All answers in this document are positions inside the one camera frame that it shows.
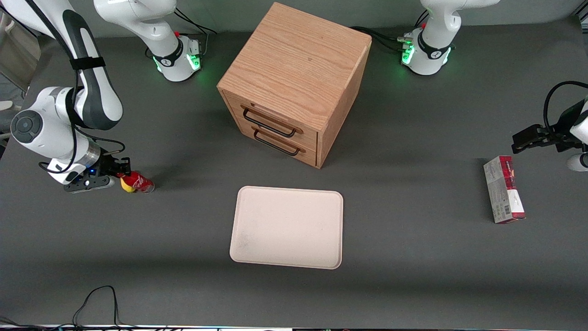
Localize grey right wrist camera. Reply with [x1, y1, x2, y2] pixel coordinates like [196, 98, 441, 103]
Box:
[63, 174, 116, 194]

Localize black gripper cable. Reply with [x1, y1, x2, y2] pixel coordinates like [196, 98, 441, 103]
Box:
[26, 0, 126, 174]
[543, 81, 588, 131]

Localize black left arm base cables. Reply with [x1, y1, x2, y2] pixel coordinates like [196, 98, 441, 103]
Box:
[351, 8, 430, 54]

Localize red and grey carton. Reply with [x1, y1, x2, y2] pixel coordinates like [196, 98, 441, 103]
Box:
[483, 155, 526, 225]

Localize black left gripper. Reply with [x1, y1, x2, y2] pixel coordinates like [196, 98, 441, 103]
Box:
[511, 98, 588, 155]

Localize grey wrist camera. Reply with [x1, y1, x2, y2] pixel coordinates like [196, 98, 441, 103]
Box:
[63, 174, 116, 194]
[567, 153, 588, 172]

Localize black arm base cables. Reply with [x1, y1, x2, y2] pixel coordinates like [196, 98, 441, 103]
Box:
[145, 7, 218, 59]
[351, 8, 430, 54]

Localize wooden drawer cabinet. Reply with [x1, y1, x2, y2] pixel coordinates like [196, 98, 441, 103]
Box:
[217, 2, 373, 169]

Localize black looped table-edge cable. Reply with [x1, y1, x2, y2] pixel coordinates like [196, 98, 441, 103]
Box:
[0, 285, 138, 331]

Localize wooden drawer front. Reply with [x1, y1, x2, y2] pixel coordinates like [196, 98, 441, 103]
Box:
[224, 91, 319, 152]
[233, 116, 319, 168]

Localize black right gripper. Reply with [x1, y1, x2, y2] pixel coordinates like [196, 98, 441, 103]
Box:
[90, 154, 132, 180]

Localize red coke bottle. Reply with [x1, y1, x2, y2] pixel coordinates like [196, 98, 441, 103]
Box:
[119, 170, 156, 194]

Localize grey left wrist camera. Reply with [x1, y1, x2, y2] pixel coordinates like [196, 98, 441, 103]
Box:
[567, 153, 588, 172]

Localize black wire drawer handle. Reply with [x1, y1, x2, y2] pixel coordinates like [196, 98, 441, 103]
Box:
[241, 105, 304, 138]
[252, 126, 306, 157]

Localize beige rectangular tray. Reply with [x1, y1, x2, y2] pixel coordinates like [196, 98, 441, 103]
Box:
[229, 186, 344, 270]

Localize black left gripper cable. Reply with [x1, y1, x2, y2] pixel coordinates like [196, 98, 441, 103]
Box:
[543, 81, 588, 131]

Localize black right arm base cables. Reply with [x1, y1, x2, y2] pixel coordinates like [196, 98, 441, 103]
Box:
[145, 7, 218, 59]

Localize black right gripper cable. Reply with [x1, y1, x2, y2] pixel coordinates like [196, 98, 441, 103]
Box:
[26, 0, 126, 174]

